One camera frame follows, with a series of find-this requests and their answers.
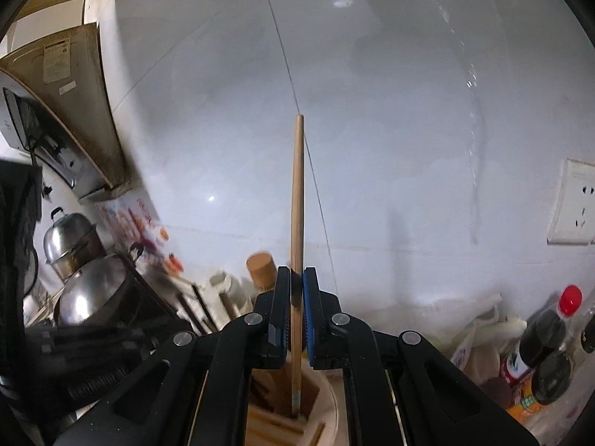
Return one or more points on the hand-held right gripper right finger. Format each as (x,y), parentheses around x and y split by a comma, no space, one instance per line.
(310,325)

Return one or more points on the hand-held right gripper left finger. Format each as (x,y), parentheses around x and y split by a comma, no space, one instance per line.
(279,330)

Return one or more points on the beige ribbed utensil holder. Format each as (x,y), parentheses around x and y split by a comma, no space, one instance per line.
(323,409)

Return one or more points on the light wooden chopstick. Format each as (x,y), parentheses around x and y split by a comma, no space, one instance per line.
(297,195)

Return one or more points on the white cup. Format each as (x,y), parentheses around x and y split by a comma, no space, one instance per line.
(227,290)

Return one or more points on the steel wok lid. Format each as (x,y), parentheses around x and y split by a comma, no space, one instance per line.
(93,292)

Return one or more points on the steel pot with lid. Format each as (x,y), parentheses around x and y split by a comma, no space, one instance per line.
(69,241)

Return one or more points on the white plastic bag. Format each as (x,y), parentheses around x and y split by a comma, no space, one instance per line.
(469,334)

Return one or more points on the red cap sauce bottle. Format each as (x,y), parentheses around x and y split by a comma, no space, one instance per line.
(541,334)

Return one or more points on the dark sauce bottle orange label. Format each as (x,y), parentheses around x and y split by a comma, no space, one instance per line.
(551,376)

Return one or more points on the range hood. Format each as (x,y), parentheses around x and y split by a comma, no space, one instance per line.
(69,102)

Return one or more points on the dark cap bottle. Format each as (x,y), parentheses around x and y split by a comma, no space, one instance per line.
(589,334)

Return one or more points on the colourful wall poster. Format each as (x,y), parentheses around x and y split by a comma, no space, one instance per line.
(139,227)

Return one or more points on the white wall socket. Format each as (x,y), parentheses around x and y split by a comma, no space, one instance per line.
(574,204)

